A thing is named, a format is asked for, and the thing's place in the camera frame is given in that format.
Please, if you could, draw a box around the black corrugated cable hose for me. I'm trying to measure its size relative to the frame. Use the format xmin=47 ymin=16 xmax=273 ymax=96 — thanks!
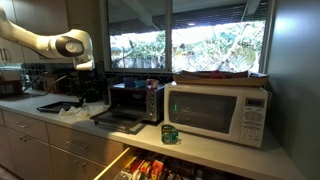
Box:
xmin=21 ymin=70 xmax=69 ymax=97

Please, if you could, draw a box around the grey window frame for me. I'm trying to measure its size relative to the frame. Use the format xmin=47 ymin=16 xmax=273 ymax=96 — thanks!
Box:
xmin=99 ymin=0 xmax=278 ymax=75

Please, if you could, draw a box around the black coffee maker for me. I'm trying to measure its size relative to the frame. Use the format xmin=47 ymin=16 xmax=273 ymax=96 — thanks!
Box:
xmin=83 ymin=63 xmax=106 ymax=104

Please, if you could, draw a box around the white microwave oven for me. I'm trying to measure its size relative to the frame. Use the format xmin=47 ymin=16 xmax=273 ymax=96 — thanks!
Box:
xmin=163 ymin=81 xmax=270 ymax=149

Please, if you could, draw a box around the red package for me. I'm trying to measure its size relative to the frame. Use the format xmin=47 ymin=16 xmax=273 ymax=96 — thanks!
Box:
xmin=137 ymin=159 xmax=153 ymax=175

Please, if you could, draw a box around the orange package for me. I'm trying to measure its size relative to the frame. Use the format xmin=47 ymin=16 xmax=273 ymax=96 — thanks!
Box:
xmin=149 ymin=159 xmax=165 ymax=180

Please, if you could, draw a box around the crumpled white plastic wrap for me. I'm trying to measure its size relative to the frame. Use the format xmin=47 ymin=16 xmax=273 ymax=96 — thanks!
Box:
xmin=58 ymin=103 xmax=109 ymax=120

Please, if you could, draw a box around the open wooden drawer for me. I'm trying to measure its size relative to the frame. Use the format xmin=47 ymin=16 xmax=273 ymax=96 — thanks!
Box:
xmin=93 ymin=145 xmax=241 ymax=180

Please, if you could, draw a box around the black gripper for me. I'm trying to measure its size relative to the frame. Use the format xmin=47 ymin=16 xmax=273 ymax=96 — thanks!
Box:
xmin=75 ymin=69 xmax=98 ymax=106

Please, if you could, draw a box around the teal container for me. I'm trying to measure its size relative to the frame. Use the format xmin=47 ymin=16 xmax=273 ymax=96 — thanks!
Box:
xmin=134 ymin=79 xmax=148 ymax=90

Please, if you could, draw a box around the green tape dispenser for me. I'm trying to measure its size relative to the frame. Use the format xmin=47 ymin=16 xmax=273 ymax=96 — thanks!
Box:
xmin=161 ymin=124 xmax=180 ymax=146

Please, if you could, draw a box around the silver toaster oven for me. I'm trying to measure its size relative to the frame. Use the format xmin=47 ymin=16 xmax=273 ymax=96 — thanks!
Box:
xmin=106 ymin=83 xmax=166 ymax=125

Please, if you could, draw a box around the wooden cabinet door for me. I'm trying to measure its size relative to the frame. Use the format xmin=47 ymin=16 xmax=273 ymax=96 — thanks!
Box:
xmin=5 ymin=127 xmax=55 ymax=180

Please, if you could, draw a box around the flat cardboard tray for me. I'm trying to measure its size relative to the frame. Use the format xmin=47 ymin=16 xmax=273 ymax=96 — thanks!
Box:
xmin=172 ymin=69 xmax=270 ymax=89

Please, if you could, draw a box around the brown cardboard box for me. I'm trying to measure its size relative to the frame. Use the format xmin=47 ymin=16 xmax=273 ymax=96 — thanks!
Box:
xmin=42 ymin=75 xmax=60 ymax=94

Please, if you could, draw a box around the small wooden drawer front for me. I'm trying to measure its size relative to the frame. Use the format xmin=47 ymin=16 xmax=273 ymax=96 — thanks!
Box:
xmin=1 ymin=109 xmax=50 ymax=143

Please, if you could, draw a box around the blue container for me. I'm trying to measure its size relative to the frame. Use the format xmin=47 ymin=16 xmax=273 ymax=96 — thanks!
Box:
xmin=123 ymin=77 xmax=136 ymax=89

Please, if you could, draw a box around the wide wooden drawer front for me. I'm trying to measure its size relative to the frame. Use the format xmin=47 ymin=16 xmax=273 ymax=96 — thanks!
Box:
xmin=46 ymin=122 xmax=128 ymax=167

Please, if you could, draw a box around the black baking tray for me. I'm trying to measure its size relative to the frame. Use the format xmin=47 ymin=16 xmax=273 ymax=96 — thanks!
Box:
xmin=36 ymin=100 xmax=84 ymax=114

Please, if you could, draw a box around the glass toaster oven door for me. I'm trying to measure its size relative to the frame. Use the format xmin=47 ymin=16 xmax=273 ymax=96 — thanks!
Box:
xmin=89 ymin=108 xmax=148 ymax=135

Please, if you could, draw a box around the red and white packet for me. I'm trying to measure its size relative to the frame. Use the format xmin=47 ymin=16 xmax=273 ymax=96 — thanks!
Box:
xmin=145 ymin=78 xmax=160 ymax=90

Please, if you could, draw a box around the dark countertop appliance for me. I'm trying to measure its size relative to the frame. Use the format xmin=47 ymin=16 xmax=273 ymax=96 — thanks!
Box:
xmin=0 ymin=70 xmax=24 ymax=98

